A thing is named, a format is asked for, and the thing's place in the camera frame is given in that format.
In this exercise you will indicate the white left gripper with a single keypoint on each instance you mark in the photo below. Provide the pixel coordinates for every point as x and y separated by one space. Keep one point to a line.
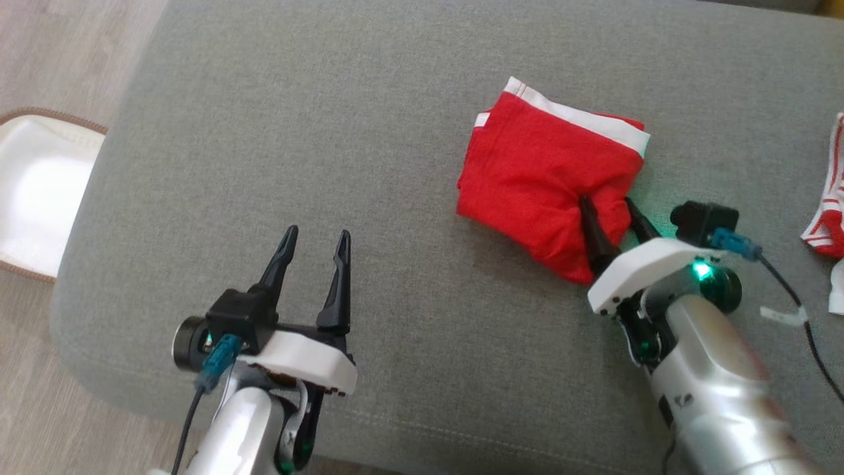
310 359

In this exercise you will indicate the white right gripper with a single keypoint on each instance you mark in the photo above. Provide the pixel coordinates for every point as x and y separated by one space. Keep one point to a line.
639 267

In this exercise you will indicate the red shorts white hem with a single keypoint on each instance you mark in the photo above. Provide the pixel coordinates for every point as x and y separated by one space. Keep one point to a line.
534 171

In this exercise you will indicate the red basketball jersey number 23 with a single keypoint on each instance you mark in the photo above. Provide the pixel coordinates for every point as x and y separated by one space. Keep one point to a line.
831 218

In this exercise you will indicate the grey sofa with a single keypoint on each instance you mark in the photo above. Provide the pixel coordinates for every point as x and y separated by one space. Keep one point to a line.
330 145

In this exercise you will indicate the white basket brown rim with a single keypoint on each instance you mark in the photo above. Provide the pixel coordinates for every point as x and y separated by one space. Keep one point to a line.
39 191

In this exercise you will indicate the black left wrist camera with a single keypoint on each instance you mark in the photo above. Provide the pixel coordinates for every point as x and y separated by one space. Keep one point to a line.
241 320

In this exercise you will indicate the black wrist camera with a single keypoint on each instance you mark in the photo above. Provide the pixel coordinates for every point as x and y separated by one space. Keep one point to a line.
702 221
241 320

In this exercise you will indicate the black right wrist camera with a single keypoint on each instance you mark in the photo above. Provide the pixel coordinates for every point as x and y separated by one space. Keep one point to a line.
702 221

